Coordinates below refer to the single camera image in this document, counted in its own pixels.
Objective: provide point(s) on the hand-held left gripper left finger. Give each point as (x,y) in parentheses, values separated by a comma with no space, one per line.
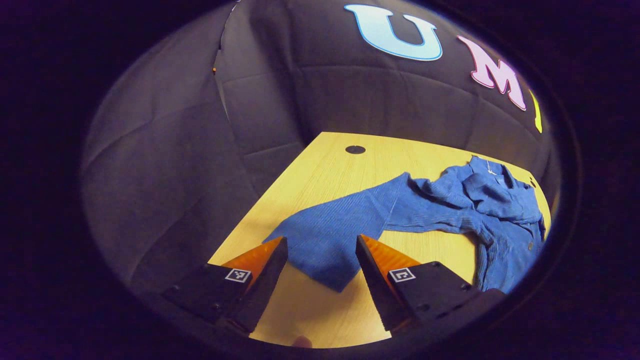
(265,290)

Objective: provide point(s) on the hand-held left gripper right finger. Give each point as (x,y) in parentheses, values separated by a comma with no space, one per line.
(375,285)

